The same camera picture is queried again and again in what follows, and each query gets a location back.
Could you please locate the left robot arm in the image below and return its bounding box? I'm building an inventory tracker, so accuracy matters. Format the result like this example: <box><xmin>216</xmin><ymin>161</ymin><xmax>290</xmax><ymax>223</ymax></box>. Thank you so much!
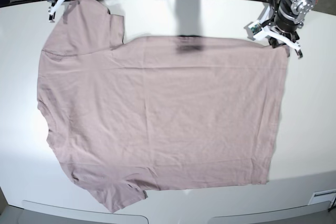
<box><xmin>265</xmin><ymin>0</ymin><xmax>318</xmax><ymax>42</ymax></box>

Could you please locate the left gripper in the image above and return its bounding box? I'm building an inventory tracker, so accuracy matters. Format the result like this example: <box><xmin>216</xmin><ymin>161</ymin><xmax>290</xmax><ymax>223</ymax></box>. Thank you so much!
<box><xmin>268</xmin><ymin>6</ymin><xmax>305</xmax><ymax>49</ymax></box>

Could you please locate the pink T-shirt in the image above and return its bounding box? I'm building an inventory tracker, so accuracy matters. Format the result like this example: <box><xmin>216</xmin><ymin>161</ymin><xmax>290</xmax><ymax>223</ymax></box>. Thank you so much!
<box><xmin>37</xmin><ymin>0</ymin><xmax>289</xmax><ymax>212</ymax></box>

